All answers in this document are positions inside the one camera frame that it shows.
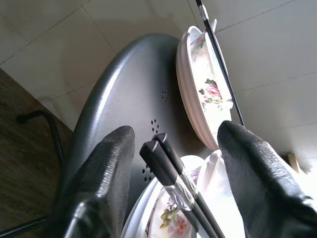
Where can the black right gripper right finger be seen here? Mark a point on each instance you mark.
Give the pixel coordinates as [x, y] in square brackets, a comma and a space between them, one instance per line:
[260, 186]

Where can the black metal table base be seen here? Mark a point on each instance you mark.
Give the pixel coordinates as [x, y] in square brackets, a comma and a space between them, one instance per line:
[53, 129]

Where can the black chopstick silver band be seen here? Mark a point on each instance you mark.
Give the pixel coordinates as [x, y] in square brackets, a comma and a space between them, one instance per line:
[220, 64]
[158, 163]
[173, 156]

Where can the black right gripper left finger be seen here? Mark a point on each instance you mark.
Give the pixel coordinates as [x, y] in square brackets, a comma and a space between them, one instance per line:
[99, 178]

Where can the large white floral plate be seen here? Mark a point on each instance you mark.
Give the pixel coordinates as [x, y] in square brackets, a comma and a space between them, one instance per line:
[173, 223]

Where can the small white floral plate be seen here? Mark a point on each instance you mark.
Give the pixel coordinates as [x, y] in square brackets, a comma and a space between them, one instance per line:
[189, 89]

